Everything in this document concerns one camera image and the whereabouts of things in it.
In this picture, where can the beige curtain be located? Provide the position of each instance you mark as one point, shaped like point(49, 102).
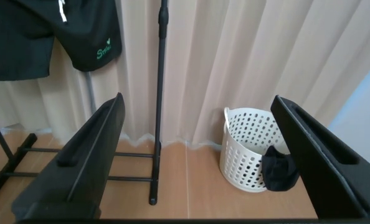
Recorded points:
point(235, 62)

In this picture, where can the black shorts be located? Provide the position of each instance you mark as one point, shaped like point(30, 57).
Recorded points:
point(23, 40)

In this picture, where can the black clothes rack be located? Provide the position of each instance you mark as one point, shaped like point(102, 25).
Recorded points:
point(160, 93)

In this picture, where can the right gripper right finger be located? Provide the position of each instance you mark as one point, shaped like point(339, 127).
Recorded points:
point(328, 186)

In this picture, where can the black garment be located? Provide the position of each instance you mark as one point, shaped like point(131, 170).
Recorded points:
point(278, 174)

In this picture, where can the white laundry basket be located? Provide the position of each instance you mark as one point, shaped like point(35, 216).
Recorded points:
point(238, 161)

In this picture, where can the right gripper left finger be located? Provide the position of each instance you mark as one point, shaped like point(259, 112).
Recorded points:
point(79, 180)

